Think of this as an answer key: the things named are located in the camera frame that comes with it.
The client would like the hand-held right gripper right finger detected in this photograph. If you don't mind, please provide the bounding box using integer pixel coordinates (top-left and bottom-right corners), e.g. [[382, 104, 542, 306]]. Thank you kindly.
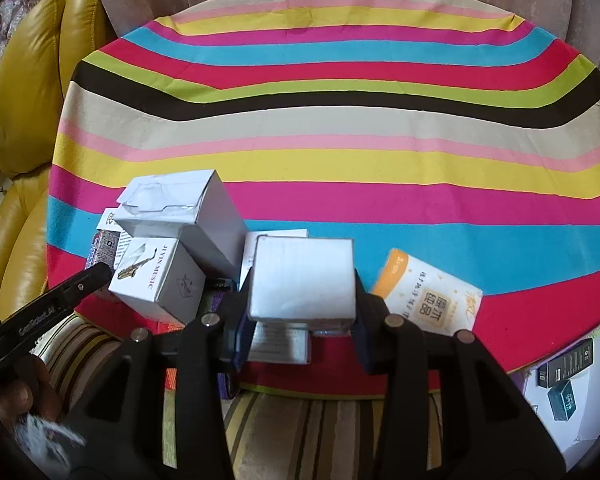
[[352, 269, 567, 480]]

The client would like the plain white cube box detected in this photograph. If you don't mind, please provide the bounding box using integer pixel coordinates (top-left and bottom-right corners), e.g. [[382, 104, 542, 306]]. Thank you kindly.
[[247, 236, 357, 329]]

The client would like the white box with saxophone print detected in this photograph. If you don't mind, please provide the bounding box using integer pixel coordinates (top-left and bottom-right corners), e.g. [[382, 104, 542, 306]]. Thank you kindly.
[[108, 236, 207, 326]]

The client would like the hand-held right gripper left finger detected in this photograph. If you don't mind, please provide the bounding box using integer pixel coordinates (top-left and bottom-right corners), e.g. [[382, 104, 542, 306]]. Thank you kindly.
[[70, 282, 257, 480]]

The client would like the teal box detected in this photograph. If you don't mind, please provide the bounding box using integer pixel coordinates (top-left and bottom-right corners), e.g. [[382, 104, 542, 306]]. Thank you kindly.
[[546, 379, 582, 422]]

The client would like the person's left hand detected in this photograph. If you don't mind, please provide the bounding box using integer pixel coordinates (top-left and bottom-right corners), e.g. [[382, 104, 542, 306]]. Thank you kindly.
[[0, 355, 63, 423]]

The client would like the small dark patterned box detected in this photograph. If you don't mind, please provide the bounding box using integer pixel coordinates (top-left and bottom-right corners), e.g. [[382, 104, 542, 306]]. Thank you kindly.
[[86, 229, 122, 272]]

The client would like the olive striped tasselled cushion cover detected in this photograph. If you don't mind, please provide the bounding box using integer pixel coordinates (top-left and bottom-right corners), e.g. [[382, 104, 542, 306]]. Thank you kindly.
[[30, 310, 481, 480]]

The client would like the orange white tissue pack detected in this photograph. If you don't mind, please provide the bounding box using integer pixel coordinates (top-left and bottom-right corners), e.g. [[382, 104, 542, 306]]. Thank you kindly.
[[370, 247, 484, 337]]

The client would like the colourful striped cloth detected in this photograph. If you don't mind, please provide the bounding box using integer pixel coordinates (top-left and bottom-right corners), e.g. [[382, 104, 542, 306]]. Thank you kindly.
[[45, 0, 600, 401]]

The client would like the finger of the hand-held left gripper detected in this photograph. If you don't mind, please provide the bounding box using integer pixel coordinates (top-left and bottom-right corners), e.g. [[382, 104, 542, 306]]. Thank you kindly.
[[54, 262, 114, 315]]

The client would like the white box with clear window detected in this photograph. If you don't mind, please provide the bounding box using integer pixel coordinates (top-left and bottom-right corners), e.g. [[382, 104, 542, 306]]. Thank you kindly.
[[114, 169, 251, 281]]

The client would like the yellow leather sofa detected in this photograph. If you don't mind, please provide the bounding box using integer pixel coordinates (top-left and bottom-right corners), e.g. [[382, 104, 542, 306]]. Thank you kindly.
[[0, 0, 118, 311]]

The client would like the white box with small text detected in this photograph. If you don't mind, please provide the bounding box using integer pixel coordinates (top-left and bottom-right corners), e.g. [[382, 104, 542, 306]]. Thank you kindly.
[[239, 229, 312, 366]]

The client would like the black applicator box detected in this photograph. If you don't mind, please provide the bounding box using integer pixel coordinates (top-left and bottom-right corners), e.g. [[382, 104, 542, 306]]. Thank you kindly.
[[537, 338, 594, 390]]

